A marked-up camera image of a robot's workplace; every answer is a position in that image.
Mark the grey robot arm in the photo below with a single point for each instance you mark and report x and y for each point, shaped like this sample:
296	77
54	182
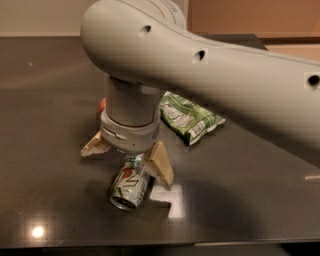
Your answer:
145	50

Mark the red apple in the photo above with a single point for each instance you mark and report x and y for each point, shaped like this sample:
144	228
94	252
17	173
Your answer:
102	104

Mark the silver 7up can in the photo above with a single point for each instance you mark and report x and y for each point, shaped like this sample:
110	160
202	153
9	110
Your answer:
129	188

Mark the green chip bag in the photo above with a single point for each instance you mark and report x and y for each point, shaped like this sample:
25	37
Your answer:
188	119

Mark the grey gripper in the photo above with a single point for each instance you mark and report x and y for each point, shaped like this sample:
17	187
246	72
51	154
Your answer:
130	136

